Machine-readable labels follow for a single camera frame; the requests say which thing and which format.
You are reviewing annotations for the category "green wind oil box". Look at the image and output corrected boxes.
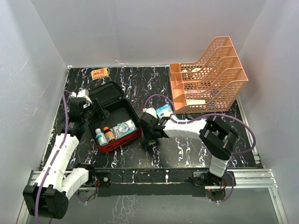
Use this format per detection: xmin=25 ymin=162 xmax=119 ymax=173
xmin=148 ymin=140 xmax=157 ymax=145

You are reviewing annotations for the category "red black medicine case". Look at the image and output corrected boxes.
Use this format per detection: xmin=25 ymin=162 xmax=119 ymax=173
xmin=89 ymin=82 xmax=142 ymax=153

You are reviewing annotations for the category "white gauze pad bag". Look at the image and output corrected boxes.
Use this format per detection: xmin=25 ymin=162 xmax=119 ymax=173
xmin=113 ymin=126 xmax=127 ymax=139

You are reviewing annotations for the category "brown medicine bottle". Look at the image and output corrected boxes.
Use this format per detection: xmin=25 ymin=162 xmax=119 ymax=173
xmin=103 ymin=126 xmax=116 ymax=143

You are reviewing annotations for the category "teal round tape packet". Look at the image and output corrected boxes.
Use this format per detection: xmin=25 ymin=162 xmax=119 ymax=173
xmin=117 ymin=122 xmax=133 ymax=135

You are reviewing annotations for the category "white green pill bottle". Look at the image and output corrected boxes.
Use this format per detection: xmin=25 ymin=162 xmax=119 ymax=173
xmin=95 ymin=128 xmax=108 ymax=146

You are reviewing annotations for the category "white blue gauze packet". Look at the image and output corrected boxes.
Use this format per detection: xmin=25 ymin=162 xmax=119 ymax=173
xmin=126 ymin=119 xmax=137 ymax=131

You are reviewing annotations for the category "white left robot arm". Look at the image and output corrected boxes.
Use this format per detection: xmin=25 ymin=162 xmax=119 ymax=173
xmin=23 ymin=89 xmax=104 ymax=222

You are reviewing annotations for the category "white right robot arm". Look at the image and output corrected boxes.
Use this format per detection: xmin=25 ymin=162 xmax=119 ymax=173
xmin=137 ymin=108 xmax=239 ymax=185

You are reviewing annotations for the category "blue cotton swab bag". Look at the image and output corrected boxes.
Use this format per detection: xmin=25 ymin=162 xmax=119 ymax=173
xmin=156 ymin=104 xmax=173 ymax=119

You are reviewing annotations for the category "blue stapler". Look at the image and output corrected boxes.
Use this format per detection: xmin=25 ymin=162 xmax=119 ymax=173
xmin=184 ymin=113 xmax=201 ymax=120

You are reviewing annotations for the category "orange snack packet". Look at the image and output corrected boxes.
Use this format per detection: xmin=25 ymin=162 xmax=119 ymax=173
xmin=91 ymin=68 xmax=109 ymax=80

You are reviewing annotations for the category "orange mesh file organizer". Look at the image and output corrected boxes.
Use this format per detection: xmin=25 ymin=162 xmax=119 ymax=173
xmin=169 ymin=36 xmax=248 ymax=114

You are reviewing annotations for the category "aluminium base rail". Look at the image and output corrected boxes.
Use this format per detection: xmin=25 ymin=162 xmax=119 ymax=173
xmin=16 ymin=169 xmax=289 ymax=224

